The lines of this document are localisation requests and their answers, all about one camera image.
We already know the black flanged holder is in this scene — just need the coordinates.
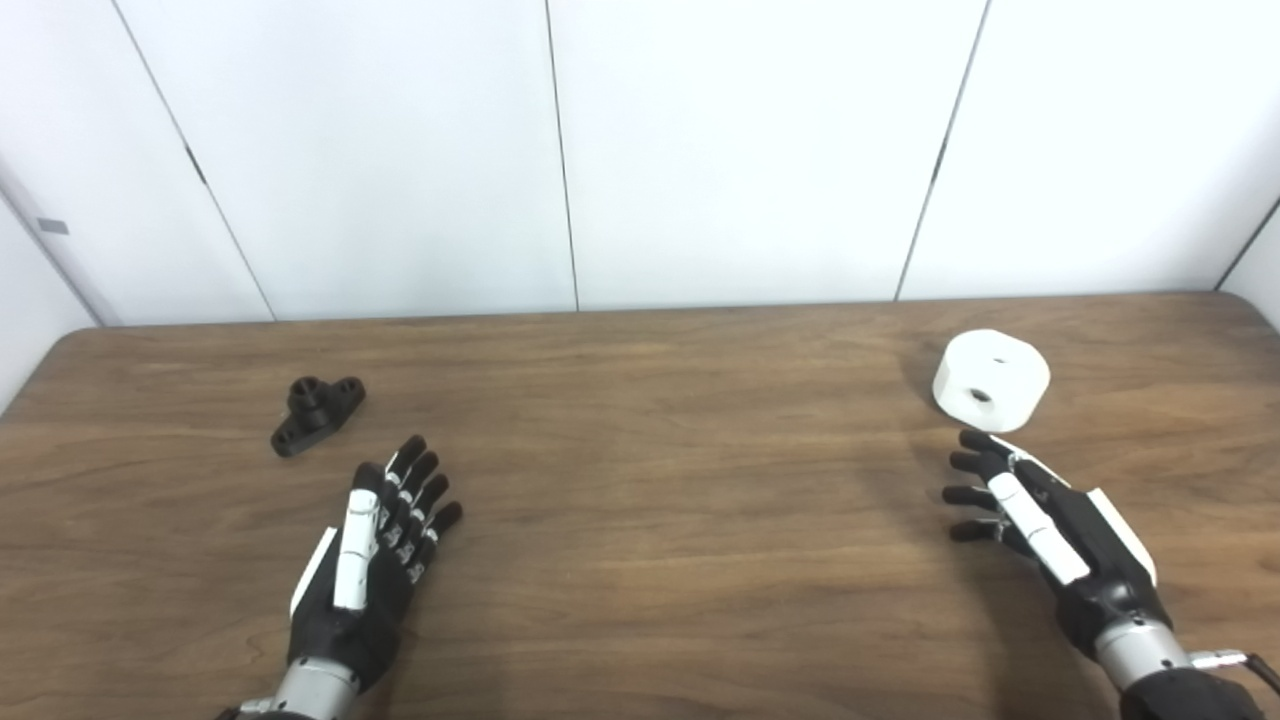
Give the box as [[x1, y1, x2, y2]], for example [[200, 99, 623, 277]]
[[270, 376, 367, 459]]

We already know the round white piece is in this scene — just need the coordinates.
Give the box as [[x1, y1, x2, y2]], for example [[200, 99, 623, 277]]
[[932, 329, 1052, 433]]

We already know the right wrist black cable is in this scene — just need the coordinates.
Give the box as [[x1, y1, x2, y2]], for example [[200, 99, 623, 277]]
[[1188, 649, 1280, 698]]

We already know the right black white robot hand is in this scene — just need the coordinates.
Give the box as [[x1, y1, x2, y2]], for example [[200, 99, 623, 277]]
[[942, 429, 1174, 658]]

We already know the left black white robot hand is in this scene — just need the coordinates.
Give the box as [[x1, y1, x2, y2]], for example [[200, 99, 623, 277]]
[[287, 434, 464, 693]]

